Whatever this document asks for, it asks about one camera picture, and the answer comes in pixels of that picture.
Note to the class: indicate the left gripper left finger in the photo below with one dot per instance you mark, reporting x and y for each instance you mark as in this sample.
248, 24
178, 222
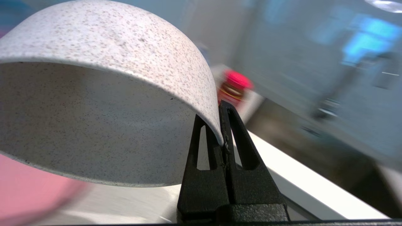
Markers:
204, 188

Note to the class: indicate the white speckled bowl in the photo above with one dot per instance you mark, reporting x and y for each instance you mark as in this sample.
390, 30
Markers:
103, 103

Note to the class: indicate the red capped bottle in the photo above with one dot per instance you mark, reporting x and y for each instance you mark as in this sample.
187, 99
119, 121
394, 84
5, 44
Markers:
234, 88

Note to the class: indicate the pink plate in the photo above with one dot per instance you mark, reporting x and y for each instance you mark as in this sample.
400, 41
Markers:
29, 191

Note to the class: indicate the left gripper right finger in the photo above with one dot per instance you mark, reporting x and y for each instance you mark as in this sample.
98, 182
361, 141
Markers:
251, 185

